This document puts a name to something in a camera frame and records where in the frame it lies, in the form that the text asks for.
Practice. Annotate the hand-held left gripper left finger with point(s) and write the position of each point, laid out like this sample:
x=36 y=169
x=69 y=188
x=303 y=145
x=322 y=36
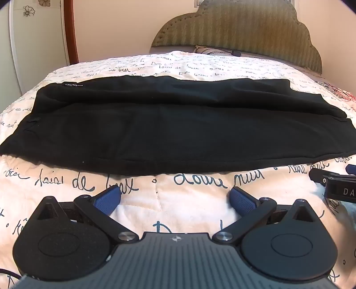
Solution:
x=107 y=198

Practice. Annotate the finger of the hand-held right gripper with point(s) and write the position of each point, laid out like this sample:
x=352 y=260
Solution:
x=351 y=168
x=319 y=176

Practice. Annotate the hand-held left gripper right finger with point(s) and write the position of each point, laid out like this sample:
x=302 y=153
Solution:
x=243 y=200

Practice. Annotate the black pants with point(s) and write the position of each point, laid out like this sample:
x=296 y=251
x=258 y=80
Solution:
x=178 y=125

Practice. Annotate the white script printed blanket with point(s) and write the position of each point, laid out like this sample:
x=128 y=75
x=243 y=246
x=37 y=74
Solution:
x=189 y=200

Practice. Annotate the red printed cloth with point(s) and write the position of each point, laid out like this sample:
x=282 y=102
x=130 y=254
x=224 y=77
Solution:
x=338 y=93

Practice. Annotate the patterned pillow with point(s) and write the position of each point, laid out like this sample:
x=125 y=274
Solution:
x=205 y=50

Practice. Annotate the green padded headboard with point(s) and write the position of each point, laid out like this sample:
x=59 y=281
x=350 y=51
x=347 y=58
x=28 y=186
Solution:
x=239 y=27

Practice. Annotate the brown wooden door frame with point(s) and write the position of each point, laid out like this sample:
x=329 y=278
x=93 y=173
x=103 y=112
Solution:
x=70 y=30

